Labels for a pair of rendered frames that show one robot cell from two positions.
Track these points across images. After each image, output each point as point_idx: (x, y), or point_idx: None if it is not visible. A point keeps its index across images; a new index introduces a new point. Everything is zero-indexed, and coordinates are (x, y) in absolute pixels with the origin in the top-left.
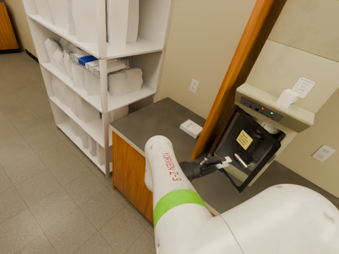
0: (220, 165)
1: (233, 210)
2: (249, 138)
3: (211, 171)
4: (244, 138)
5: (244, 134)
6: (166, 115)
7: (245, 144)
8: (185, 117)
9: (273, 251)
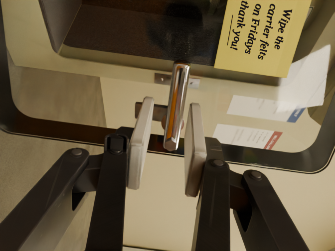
0: (144, 153)
1: None
2: (283, 59)
3: (75, 211)
4: (266, 34)
5: (289, 27)
6: None
7: (241, 57)
8: None
9: None
